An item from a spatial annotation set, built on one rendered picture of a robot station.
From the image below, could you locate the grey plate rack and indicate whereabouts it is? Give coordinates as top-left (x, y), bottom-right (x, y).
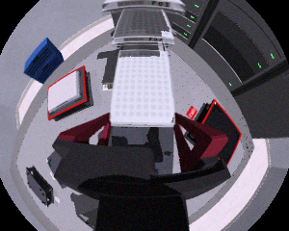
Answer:
top-left (111, 13), bottom-right (176, 51)

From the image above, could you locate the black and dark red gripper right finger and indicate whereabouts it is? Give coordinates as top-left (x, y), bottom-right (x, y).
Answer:
top-left (173, 113), bottom-right (228, 172)

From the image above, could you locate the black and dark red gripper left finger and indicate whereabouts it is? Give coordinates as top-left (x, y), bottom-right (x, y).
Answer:
top-left (57, 113), bottom-right (112, 146)

